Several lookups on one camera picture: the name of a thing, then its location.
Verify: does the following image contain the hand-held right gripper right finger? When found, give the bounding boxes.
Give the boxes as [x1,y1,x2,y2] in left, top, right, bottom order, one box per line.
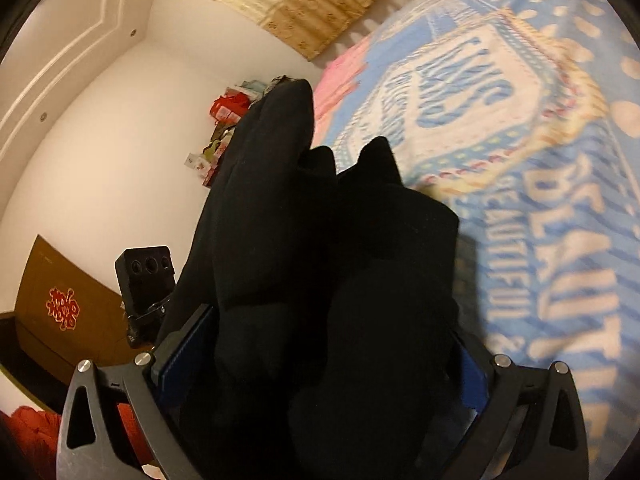
[450,329,592,480]

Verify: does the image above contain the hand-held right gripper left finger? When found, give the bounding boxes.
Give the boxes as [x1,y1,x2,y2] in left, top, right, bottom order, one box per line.
[56,304,217,480]

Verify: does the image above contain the black knit garment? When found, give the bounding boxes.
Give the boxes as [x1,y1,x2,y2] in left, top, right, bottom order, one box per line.
[150,79,488,480]

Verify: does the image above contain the red paper door ornament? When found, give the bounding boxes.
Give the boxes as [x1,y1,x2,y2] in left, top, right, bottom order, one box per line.
[45,287,81,331]

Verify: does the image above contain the brown wooden door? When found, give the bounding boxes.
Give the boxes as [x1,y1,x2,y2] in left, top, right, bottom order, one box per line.
[0,234,168,403]

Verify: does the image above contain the red cloth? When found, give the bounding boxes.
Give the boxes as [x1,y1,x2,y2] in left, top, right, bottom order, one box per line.
[9,402,153,468]

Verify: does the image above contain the pile of gift boxes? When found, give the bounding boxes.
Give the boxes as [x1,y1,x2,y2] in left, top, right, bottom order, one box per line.
[185,76,297,188]

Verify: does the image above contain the blue printed blanket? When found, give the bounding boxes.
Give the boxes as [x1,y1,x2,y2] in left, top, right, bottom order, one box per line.
[320,0,640,480]

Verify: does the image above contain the pink blanket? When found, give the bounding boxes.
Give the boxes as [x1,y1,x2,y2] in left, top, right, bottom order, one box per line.
[314,39,373,121]

